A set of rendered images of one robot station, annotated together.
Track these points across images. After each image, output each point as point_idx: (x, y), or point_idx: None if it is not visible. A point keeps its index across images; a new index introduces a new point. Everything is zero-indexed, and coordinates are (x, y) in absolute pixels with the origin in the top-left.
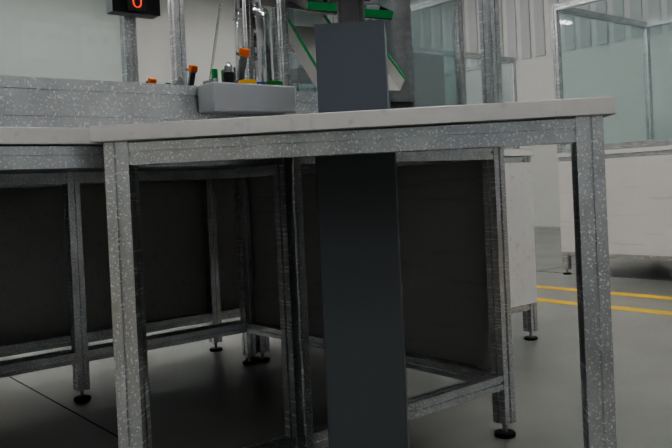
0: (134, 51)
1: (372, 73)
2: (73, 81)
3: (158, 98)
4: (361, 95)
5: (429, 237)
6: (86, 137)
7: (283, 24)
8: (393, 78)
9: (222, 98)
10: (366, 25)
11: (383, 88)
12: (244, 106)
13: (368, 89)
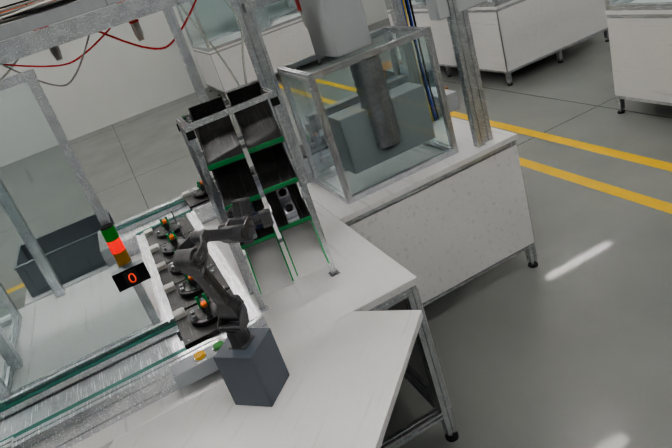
0: (145, 297)
1: (254, 384)
2: (94, 406)
3: (148, 386)
4: (253, 394)
5: (394, 305)
6: (107, 447)
7: (235, 245)
8: (324, 255)
9: (182, 382)
10: (241, 360)
11: (263, 392)
12: (198, 377)
13: (255, 391)
